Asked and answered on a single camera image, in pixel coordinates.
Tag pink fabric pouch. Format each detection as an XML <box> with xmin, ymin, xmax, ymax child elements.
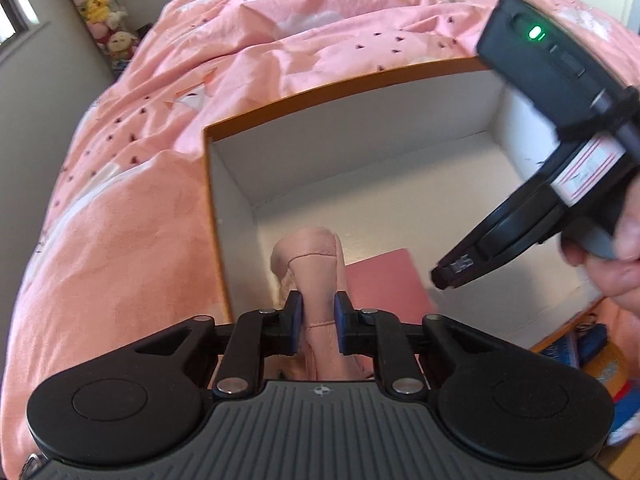
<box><xmin>265</xmin><ymin>228</ymin><xmax>372</xmax><ymax>382</ymax></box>

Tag pink patterned bed quilt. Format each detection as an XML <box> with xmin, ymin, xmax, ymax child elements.
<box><xmin>1</xmin><ymin>0</ymin><xmax>639</xmax><ymax>479</ymax></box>

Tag plush toy column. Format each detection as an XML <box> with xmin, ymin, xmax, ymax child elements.
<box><xmin>73</xmin><ymin>0</ymin><xmax>140</xmax><ymax>76</ymax></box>

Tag window frame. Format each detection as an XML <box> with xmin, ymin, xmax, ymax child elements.
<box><xmin>0</xmin><ymin>0</ymin><xmax>40</xmax><ymax>49</ymax></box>

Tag person's right hand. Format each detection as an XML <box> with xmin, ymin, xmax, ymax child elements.
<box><xmin>560</xmin><ymin>177</ymin><xmax>640</xmax><ymax>316</ymax></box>

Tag pink notebook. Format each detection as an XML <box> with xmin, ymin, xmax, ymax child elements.
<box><xmin>346</xmin><ymin>248</ymin><xmax>437</xmax><ymax>324</ymax></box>

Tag orange white cardboard box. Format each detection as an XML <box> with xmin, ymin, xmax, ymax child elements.
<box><xmin>205</xmin><ymin>58</ymin><xmax>599</xmax><ymax>348</ymax></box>

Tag colourful items beside box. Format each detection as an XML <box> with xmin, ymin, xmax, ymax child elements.
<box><xmin>537</xmin><ymin>308</ymin><xmax>639</xmax><ymax>446</ymax></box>

